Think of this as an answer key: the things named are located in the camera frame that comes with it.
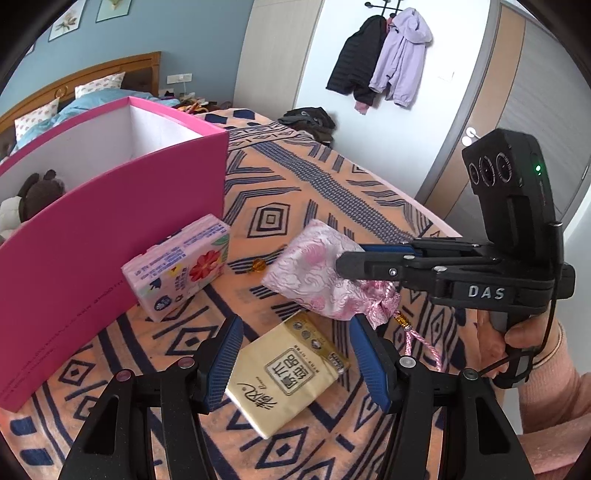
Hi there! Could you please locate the floral pink tissue pack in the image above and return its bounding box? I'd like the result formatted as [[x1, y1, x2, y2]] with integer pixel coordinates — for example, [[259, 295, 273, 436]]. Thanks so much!
[[121, 213, 232, 322]]

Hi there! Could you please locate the light wood wardrobe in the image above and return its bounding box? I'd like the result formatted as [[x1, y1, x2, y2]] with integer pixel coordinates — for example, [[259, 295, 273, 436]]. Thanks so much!
[[233, 0, 324, 112]]

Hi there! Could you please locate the blue floral duvet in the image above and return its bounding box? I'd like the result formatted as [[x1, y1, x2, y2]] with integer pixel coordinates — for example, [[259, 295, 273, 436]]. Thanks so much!
[[9, 92, 153, 153]]

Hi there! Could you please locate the pink cardboard box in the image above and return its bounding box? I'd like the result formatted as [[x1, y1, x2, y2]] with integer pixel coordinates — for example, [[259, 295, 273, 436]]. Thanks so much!
[[0, 96, 229, 411]]

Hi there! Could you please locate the person's right forearm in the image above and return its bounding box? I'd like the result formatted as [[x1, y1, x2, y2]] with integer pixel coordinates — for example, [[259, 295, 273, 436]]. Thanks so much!
[[508, 323, 591, 480]]

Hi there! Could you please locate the white heart-print pillow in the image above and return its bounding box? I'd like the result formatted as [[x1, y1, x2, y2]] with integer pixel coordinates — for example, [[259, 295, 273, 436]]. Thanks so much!
[[14, 97, 61, 139], [75, 72, 126, 99]]

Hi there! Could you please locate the person's right hand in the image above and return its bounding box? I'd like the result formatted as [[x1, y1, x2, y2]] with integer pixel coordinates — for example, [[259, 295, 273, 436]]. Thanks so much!
[[475, 308, 566, 381]]

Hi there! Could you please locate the orange patterned blanket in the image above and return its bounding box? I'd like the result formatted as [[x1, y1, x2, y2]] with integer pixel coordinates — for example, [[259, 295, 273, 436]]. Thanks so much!
[[0, 108, 522, 480]]

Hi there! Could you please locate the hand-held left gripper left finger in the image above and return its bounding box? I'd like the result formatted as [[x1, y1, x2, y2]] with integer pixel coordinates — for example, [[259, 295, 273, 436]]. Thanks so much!
[[58, 315, 245, 480]]

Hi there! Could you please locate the brown plush bear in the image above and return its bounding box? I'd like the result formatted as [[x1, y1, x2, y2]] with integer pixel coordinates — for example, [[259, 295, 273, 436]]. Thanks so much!
[[0, 169, 70, 241]]

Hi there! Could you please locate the wooden bed headboard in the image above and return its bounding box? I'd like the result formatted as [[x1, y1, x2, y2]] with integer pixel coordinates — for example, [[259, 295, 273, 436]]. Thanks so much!
[[0, 52, 162, 134]]

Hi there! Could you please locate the black wall coat rack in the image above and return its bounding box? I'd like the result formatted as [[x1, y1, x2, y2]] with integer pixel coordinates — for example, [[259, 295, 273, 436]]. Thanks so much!
[[365, 0, 407, 19]]

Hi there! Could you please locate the teal framed plant picture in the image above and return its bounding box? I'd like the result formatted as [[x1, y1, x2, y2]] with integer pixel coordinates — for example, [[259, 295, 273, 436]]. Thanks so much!
[[95, 0, 132, 23]]

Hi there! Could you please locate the pink brocade pouch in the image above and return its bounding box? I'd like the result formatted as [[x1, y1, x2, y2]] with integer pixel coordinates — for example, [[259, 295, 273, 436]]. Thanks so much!
[[261, 218, 446, 374]]

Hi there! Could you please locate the beige tissue pack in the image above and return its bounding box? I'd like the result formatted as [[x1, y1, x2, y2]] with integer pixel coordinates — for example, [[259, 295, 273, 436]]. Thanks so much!
[[225, 310, 351, 440]]

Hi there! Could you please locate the cluttered bedside table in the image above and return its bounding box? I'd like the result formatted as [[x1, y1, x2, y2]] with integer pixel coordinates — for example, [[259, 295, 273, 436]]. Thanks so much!
[[159, 90, 232, 114]]

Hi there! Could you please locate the lilac hooded jacket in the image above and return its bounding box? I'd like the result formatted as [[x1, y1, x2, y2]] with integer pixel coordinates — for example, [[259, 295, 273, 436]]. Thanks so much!
[[368, 8, 433, 109]]

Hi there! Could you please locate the dark clothes pile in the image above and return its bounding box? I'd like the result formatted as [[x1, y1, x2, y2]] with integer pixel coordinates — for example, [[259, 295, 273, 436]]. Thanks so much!
[[278, 107, 335, 148]]

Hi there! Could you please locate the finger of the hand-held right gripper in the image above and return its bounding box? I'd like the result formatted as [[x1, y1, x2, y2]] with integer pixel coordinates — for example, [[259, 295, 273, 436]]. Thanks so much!
[[358, 237, 491, 259], [335, 250, 462, 289]]

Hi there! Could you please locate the white framed flower picture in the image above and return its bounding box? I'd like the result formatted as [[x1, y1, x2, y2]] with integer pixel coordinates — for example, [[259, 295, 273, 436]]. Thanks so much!
[[48, 0, 88, 41]]

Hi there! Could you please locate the wooden sliding door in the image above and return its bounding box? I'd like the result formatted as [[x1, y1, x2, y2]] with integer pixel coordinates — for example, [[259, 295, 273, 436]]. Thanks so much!
[[416, 0, 591, 241]]

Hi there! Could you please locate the black puffer jacket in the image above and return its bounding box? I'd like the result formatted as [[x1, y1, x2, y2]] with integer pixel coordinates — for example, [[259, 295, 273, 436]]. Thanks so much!
[[326, 15, 386, 100]]

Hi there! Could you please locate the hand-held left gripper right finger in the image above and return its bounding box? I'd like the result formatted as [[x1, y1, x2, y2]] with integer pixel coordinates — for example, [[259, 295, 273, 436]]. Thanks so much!
[[349, 316, 536, 480]]

